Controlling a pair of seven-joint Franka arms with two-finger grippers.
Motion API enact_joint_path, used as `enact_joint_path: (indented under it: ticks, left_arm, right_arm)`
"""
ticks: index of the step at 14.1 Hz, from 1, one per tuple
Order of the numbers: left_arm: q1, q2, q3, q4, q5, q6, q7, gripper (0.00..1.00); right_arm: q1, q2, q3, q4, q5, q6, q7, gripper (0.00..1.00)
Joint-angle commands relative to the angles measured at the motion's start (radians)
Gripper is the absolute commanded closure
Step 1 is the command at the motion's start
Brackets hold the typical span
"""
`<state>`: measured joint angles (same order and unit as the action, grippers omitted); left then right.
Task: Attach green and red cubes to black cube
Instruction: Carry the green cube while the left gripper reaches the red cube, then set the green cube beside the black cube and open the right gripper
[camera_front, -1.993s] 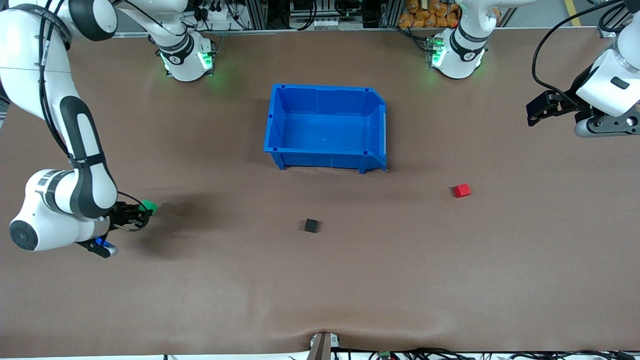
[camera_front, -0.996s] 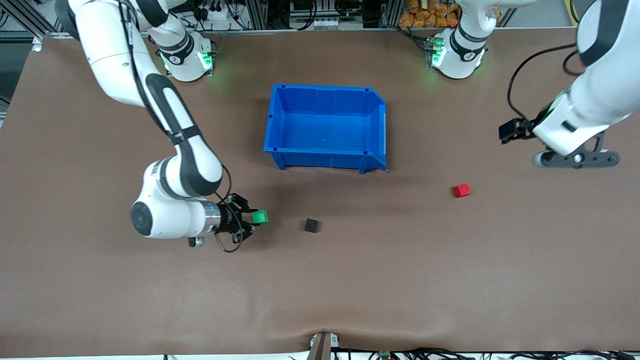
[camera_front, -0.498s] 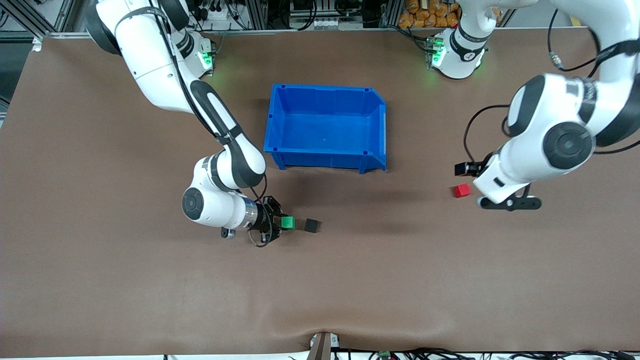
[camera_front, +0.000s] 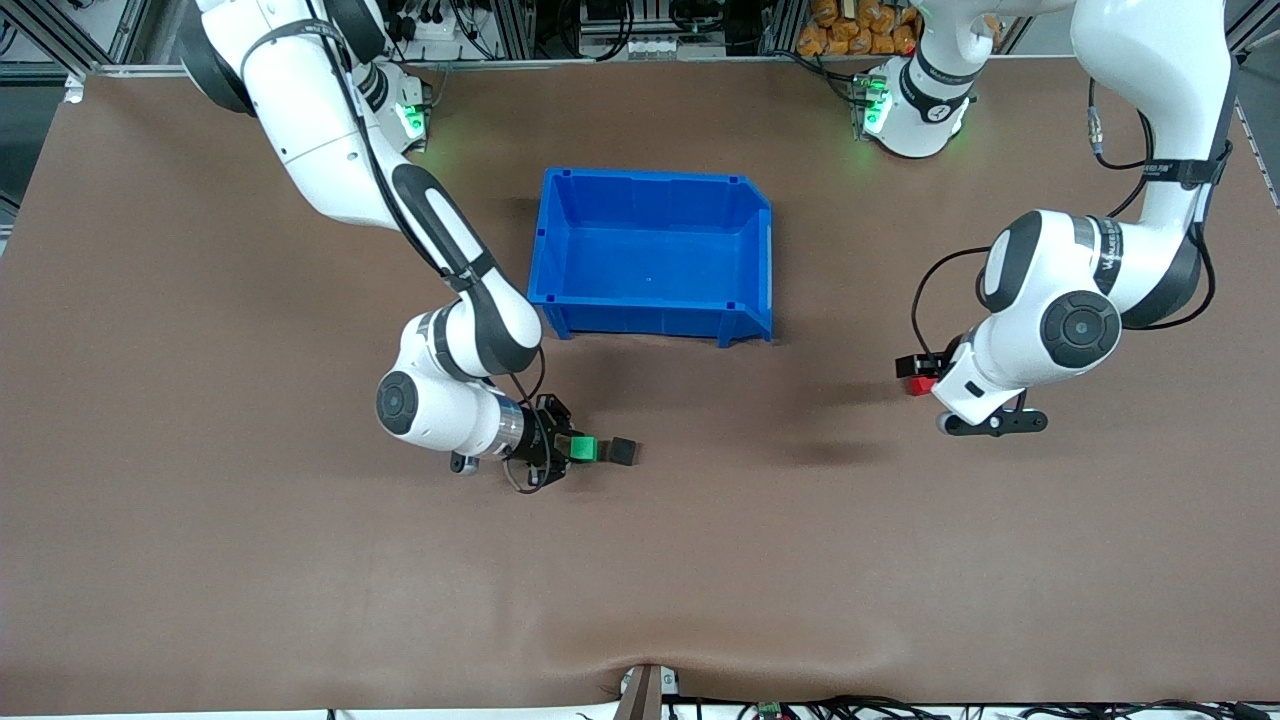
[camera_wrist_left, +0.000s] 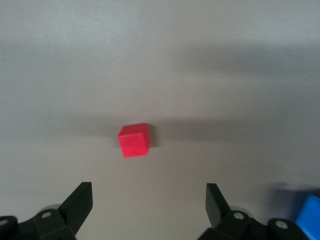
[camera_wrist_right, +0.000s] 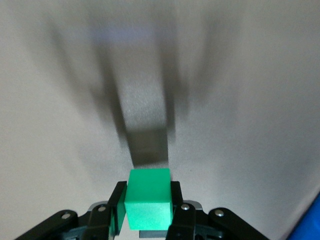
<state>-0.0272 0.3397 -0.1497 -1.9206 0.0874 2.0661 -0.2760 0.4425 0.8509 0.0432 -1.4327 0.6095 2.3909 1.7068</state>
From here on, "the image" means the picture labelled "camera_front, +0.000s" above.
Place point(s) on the white power strip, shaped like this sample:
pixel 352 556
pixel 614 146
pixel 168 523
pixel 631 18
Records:
pixel 425 35

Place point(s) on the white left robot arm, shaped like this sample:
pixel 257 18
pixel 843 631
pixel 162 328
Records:
pixel 1070 320

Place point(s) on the small red cube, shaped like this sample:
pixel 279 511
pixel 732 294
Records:
pixel 918 386

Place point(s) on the black electronics box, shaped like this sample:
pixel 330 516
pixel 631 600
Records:
pixel 650 25

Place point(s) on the orange snack bags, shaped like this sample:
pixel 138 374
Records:
pixel 860 28

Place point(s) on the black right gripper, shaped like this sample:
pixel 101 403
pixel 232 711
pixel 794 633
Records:
pixel 545 441

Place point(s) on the brown table mat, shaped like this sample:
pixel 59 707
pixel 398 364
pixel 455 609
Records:
pixel 400 580

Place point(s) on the metal clamp bracket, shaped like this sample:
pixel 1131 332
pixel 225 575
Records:
pixel 645 692

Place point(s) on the small green cube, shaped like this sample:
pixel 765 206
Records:
pixel 584 450

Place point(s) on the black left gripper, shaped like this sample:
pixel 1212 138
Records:
pixel 937 366

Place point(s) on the silver table edge rail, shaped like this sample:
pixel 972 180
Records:
pixel 600 63

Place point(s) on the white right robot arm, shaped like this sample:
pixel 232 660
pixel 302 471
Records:
pixel 330 130

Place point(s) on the small black cube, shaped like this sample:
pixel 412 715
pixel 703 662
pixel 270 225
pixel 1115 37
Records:
pixel 624 452

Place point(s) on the blue plastic storage bin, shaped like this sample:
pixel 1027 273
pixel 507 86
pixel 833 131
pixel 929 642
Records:
pixel 650 260

